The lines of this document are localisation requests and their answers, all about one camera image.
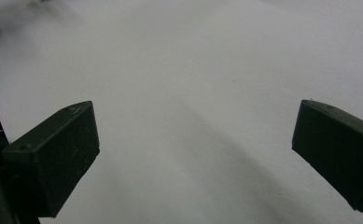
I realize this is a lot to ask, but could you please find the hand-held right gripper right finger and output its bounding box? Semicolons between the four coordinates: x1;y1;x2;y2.
291;99;363;214

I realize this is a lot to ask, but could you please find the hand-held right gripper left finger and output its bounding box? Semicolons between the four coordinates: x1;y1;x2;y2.
1;100;101;218

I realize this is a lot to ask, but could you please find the white table mat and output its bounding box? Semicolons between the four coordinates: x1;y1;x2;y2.
0;0;363;224

